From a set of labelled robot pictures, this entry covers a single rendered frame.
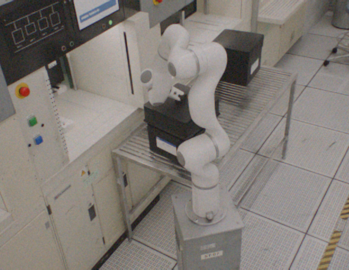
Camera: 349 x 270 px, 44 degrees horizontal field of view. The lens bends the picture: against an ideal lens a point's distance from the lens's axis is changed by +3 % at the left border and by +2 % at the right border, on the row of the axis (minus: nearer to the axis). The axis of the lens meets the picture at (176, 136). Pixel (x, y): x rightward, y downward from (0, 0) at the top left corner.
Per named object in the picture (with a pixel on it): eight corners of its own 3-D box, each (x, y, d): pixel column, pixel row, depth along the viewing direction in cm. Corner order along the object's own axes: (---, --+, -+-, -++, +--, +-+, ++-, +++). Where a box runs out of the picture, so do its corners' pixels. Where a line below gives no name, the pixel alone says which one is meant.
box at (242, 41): (246, 87, 285) (249, 52, 270) (207, 79, 297) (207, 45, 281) (261, 68, 305) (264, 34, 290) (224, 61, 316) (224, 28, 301)
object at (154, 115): (186, 140, 209) (185, 118, 201) (142, 121, 225) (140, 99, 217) (220, 113, 227) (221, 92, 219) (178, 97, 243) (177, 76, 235)
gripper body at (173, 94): (174, 83, 201) (186, 91, 211) (159, 77, 207) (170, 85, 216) (168, 98, 201) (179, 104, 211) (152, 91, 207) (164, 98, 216)
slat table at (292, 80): (207, 282, 256) (206, 187, 210) (126, 241, 283) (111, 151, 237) (286, 157, 342) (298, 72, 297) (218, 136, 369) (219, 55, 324)
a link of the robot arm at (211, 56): (188, 158, 183) (218, 144, 189) (204, 171, 174) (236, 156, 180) (177, 46, 156) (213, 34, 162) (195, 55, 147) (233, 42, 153)
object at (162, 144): (148, 149, 237) (145, 124, 227) (180, 126, 253) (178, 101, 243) (187, 169, 222) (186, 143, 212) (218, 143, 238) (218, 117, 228)
